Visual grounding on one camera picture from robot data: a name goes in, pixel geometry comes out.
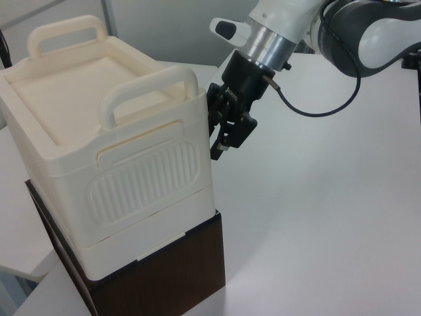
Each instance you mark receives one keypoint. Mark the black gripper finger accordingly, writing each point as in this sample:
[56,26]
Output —
[218,108]
[241,131]

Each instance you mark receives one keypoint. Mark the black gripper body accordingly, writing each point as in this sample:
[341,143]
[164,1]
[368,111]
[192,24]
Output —
[245,80]

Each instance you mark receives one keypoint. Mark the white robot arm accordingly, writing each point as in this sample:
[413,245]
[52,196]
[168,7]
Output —
[345,29]

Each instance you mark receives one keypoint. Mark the cream plastic storage cabinet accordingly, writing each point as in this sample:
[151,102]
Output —
[65,108]

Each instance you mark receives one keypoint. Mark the dark brown wooden box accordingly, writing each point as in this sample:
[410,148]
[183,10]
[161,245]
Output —
[171,279]

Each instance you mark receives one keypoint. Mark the black clamp stand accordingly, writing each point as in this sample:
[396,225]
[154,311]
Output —
[411,59]

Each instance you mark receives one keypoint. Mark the black tripod leg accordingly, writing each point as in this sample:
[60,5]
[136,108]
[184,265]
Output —
[5,49]

